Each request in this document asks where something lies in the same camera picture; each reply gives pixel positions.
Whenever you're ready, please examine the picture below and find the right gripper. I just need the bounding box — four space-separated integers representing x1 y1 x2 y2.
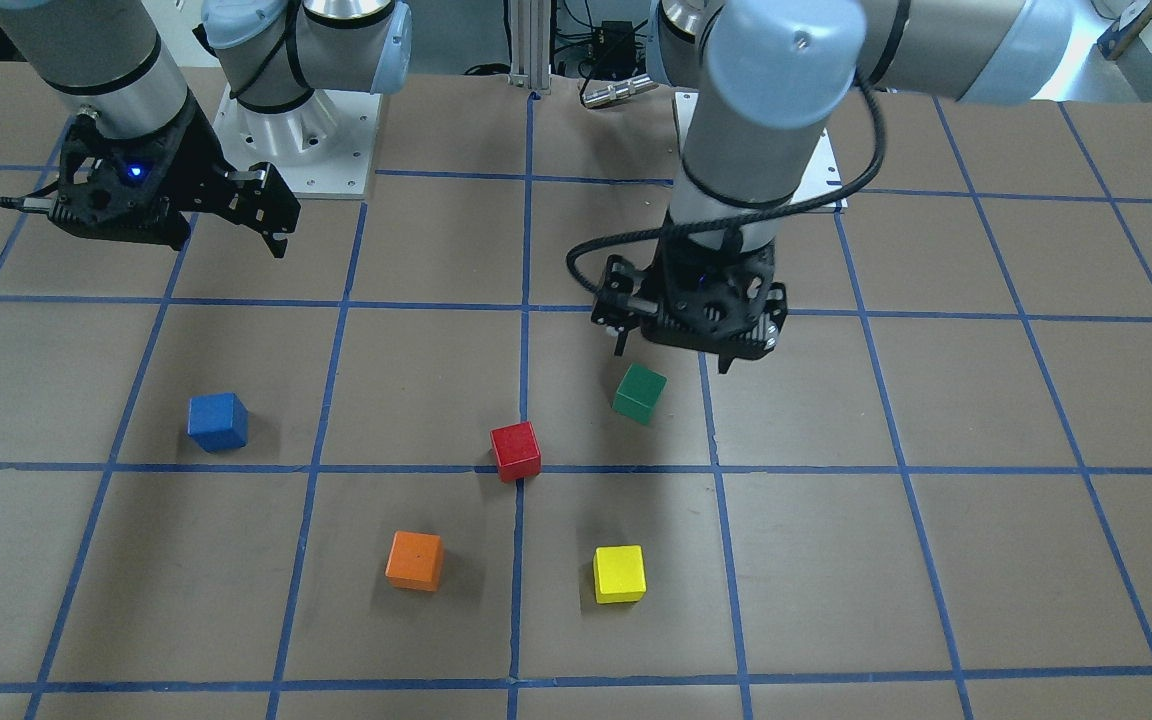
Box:
0 105 301 259

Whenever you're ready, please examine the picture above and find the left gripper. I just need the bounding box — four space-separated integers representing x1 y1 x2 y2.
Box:
591 241 788 376

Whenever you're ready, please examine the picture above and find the red block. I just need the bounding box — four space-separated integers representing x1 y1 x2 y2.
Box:
490 420 543 483

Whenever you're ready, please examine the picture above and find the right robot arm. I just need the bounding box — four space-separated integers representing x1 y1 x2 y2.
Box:
0 1 412 258

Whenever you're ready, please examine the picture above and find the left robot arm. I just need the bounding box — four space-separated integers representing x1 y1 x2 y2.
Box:
566 1 1074 372

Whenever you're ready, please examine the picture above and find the green block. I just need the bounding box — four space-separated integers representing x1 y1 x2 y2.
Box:
612 363 668 425

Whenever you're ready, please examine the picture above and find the blue block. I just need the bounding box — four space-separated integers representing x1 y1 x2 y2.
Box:
185 392 250 454

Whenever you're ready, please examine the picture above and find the yellow block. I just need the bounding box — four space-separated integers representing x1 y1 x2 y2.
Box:
591 544 646 602

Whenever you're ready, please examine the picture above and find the orange block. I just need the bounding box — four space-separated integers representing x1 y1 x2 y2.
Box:
385 530 445 592

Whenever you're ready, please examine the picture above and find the silver metal cylinder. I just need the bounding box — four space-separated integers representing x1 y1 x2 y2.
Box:
579 73 660 109

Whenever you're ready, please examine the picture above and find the black electronics box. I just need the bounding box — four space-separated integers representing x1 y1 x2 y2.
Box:
591 20 637 79

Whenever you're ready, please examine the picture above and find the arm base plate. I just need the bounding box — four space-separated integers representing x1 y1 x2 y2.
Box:
673 90 844 204
212 90 385 200

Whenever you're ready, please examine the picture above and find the aluminium frame post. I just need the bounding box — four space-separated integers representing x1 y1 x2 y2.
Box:
506 0 554 96

